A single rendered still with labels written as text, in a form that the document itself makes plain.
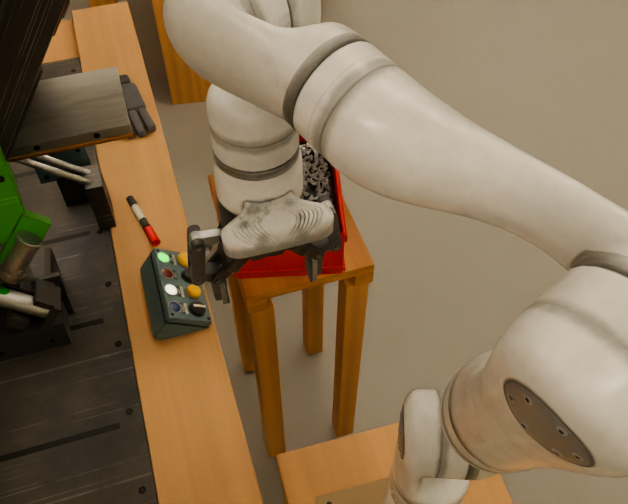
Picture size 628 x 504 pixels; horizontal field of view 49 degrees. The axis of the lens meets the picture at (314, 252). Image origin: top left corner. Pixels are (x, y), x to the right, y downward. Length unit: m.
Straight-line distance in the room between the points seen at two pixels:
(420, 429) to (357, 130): 0.41
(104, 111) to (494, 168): 0.90
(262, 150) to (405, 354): 1.70
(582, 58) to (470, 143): 3.03
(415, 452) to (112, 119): 0.73
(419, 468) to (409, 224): 1.80
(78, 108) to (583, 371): 1.02
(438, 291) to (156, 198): 1.22
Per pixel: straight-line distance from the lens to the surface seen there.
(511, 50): 3.36
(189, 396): 1.10
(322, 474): 1.09
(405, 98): 0.39
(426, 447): 0.73
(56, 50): 1.82
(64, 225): 1.36
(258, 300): 1.33
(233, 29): 0.44
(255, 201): 0.56
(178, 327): 1.14
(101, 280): 1.26
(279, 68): 0.42
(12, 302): 1.15
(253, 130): 0.51
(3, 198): 1.09
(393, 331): 2.22
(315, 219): 0.54
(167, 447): 1.07
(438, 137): 0.38
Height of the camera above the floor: 1.87
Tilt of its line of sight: 52 degrees down
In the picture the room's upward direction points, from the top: straight up
